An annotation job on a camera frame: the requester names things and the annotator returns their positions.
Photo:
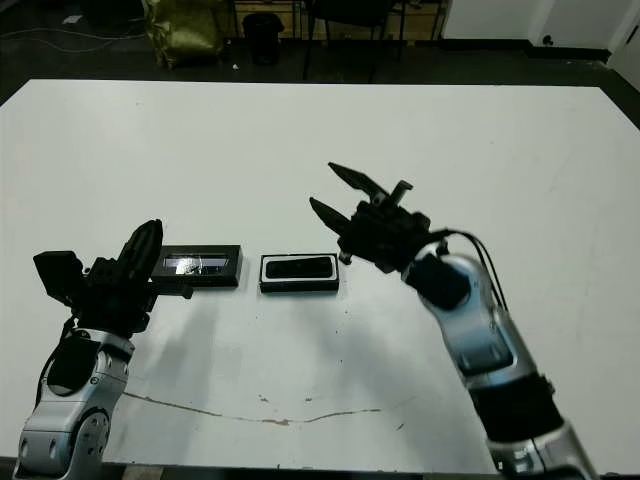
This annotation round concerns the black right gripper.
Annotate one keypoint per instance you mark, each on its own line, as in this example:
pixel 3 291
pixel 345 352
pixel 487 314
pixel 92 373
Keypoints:
pixel 385 235

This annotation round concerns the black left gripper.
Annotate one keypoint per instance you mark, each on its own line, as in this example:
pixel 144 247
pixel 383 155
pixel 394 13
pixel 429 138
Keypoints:
pixel 115 305

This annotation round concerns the black bar-shaped camera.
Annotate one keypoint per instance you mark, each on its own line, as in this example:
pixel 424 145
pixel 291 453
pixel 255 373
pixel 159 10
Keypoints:
pixel 300 267

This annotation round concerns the black box lid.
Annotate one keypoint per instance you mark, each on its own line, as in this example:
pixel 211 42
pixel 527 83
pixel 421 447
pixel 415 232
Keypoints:
pixel 220 280

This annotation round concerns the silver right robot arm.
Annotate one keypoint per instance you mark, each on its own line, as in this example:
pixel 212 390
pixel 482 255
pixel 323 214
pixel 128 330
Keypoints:
pixel 475 340

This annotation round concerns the black box base white insert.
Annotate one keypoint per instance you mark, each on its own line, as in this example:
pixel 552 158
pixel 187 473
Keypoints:
pixel 300 287

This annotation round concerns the black trash bin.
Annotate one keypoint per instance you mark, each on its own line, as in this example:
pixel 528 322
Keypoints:
pixel 262 37

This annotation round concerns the black chair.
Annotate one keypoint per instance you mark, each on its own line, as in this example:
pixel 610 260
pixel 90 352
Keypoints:
pixel 355 15

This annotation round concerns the wooden shelf unit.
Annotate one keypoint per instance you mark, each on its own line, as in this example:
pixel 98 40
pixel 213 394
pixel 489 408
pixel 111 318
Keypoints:
pixel 295 15

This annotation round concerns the yellow-green plastic bag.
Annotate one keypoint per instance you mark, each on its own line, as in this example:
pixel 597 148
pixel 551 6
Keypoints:
pixel 185 30

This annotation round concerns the white paper sheet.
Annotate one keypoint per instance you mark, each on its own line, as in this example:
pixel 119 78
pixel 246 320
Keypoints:
pixel 71 19

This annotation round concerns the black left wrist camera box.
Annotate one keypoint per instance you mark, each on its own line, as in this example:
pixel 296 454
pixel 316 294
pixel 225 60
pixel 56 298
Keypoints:
pixel 57 277

